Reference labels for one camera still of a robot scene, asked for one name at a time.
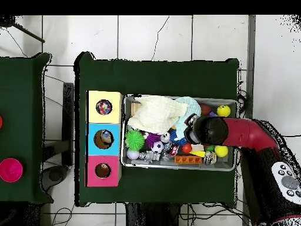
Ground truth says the pink round disc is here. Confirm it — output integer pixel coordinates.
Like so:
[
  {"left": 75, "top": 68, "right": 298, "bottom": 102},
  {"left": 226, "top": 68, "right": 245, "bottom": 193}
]
[{"left": 0, "top": 158, "right": 24, "bottom": 184}]

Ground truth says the green spiky ball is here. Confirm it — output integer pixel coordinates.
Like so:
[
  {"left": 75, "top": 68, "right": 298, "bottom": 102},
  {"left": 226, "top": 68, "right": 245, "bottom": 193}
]
[{"left": 124, "top": 129, "right": 146, "bottom": 151}]

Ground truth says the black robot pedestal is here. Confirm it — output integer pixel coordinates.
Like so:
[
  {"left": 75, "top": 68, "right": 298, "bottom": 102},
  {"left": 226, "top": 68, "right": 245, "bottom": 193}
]
[{"left": 125, "top": 203, "right": 182, "bottom": 226}]

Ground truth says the black stand pole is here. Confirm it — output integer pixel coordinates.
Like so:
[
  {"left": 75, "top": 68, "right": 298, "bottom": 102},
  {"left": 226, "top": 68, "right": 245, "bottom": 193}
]
[{"left": 0, "top": 16, "right": 46, "bottom": 44}]

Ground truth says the grey toy robot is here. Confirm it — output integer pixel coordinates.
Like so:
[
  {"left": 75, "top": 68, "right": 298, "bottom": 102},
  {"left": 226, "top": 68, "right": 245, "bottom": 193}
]
[{"left": 138, "top": 150, "right": 160, "bottom": 165}]

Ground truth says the orange toy brick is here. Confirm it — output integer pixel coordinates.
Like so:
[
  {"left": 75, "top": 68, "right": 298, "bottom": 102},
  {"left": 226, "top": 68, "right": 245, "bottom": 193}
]
[{"left": 175, "top": 155, "right": 203, "bottom": 165}]

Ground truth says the cream waffle cloth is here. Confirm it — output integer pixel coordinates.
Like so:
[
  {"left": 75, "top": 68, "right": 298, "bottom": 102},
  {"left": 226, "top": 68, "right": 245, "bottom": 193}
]
[{"left": 126, "top": 96, "right": 189, "bottom": 135}]

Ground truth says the wooden box with three holes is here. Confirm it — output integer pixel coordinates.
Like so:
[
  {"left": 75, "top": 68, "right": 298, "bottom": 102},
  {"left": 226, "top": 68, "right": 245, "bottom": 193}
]
[{"left": 84, "top": 90, "right": 124, "bottom": 188}]

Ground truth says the purple spiky ball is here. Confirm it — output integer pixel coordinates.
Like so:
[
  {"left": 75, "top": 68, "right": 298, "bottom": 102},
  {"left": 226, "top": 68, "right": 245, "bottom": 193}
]
[{"left": 145, "top": 132, "right": 162, "bottom": 149}]

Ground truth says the white baseball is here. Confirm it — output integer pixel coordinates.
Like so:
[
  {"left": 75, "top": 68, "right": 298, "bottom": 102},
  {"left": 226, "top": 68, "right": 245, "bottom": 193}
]
[{"left": 126, "top": 148, "right": 141, "bottom": 161}]

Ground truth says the crushed silver drink can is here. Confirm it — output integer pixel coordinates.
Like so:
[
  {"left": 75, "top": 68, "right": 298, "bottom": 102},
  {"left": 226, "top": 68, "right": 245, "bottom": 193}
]
[{"left": 204, "top": 150, "right": 218, "bottom": 165}]

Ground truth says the small soccer ball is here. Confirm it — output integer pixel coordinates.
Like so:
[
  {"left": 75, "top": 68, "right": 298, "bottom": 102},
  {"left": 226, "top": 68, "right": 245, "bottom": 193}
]
[{"left": 151, "top": 140, "right": 165, "bottom": 154}]

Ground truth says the shallow clear mesh bin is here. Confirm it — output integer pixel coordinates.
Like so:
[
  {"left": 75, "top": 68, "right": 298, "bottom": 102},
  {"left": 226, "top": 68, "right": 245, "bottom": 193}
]
[{"left": 121, "top": 95, "right": 238, "bottom": 172}]

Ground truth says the green cloth side table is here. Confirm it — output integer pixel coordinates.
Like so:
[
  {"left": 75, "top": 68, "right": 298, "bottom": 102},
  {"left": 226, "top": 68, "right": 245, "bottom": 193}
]
[{"left": 0, "top": 52, "right": 52, "bottom": 204}]

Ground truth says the mint waffle cloth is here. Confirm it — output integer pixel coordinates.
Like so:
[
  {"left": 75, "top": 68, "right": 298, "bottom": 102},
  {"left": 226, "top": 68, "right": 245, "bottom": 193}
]
[{"left": 173, "top": 96, "right": 202, "bottom": 130}]

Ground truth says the yellow ball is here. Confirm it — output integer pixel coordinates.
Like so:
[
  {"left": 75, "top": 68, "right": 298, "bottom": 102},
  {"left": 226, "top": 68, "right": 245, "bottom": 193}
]
[
  {"left": 217, "top": 104, "right": 231, "bottom": 118},
  {"left": 215, "top": 145, "right": 229, "bottom": 158}
]

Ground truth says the grey round base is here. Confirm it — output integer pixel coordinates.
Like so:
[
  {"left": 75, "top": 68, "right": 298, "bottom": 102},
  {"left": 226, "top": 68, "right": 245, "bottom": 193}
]
[{"left": 42, "top": 164, "right": 69, "bottom": 191}]

